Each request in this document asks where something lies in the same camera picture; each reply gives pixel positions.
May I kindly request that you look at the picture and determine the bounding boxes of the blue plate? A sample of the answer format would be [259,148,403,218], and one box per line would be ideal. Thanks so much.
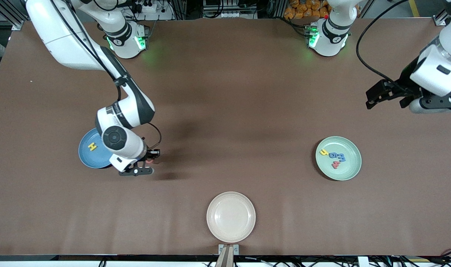
[78,128,115,169]

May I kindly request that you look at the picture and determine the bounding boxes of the pale green plate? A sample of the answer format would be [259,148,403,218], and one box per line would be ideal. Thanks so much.
[316,136,362,181]

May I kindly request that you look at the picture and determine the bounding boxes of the beige plate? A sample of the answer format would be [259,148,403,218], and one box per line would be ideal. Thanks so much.
[206,191,256,244]

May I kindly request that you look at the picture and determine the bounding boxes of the aluminium profile bar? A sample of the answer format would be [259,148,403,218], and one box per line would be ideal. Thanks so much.
[433,7,451,26]

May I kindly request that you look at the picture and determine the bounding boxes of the orange fruit pile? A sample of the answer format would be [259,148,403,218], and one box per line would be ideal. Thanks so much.
[284,0,332,20]

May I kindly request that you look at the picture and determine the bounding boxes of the white power strip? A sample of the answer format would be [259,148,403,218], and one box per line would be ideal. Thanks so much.
[131,0,174,21]

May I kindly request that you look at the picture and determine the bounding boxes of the white electronics box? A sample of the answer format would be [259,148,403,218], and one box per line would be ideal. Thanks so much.
[203,0,248,18]

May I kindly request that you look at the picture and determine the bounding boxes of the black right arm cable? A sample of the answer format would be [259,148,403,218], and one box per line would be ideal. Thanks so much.
[148,122,162,149]

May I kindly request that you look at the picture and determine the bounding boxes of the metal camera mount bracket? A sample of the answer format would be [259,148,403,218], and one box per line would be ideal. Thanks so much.
[215,244,240,267]

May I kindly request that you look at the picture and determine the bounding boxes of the aluminium frame with foot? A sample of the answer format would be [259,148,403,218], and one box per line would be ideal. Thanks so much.
[0,0,29,31]

